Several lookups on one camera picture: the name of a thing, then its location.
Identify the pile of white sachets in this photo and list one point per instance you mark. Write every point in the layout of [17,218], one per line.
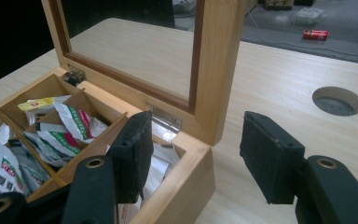
[74,124]

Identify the wooden box with window lid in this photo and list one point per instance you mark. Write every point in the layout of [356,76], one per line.
[199,174]

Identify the red drink can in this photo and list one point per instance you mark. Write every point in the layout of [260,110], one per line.
[315,34]

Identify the yellow sachet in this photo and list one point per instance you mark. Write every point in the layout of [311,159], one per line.
[37,104]

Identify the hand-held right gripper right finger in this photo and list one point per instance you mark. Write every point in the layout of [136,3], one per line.
[270,161]

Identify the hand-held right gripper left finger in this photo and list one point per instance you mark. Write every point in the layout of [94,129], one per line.
[132,155]

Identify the clear plastic bag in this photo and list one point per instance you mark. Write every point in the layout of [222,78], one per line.
[307,16]

